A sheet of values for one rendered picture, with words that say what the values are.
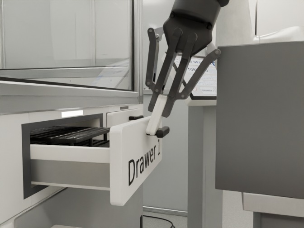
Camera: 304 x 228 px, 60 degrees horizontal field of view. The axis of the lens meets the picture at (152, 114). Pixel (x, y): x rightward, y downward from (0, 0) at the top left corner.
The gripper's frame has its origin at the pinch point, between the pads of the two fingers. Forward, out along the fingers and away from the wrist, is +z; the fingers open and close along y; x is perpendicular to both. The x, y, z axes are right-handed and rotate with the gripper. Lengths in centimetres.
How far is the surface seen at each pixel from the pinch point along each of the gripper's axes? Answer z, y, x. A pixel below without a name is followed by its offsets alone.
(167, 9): -60, -51, 169
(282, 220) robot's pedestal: 14.6, 31.8, 18.4
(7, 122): 6.6, -16.7, -14.1
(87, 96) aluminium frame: 3.2, -18.3, 10.0
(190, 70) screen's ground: -15, -7, 88
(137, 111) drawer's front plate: 7.1, -14.6, 43.1
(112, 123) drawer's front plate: 9.0, -14.0, 20.2
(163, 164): 60, -10, 169
